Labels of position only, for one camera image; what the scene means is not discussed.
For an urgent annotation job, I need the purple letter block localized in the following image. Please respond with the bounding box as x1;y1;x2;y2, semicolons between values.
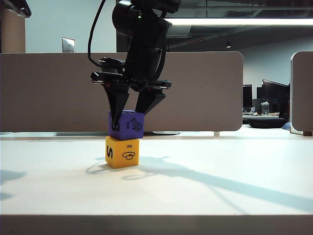
108;110;145;141

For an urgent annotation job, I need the yellow letter block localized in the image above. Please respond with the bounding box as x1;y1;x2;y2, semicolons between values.
105;136;140;169

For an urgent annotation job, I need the wide grey desk divider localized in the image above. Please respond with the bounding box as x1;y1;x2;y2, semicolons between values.
0;51;245;133

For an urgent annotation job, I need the narrow grey desk divider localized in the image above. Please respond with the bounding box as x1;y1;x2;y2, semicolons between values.
290;51;313;135

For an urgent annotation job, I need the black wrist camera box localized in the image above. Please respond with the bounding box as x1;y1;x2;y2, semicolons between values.
97;57;127;73

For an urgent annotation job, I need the long ceiling light strip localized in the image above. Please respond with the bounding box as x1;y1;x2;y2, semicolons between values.
164;18;313;26

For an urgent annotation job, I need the metal wall switch plate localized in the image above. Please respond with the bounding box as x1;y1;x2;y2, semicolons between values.
62;37;76;53

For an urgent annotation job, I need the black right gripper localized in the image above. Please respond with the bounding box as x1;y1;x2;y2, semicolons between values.
90;34;172;132

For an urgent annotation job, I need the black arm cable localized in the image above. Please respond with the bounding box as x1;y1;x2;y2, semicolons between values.
87;0;108;68

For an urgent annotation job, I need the small black computer monitor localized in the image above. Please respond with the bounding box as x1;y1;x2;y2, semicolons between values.
243;84;253;109

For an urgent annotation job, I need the large black computer monitor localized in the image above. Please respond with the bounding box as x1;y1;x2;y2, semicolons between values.
262;79;291;115

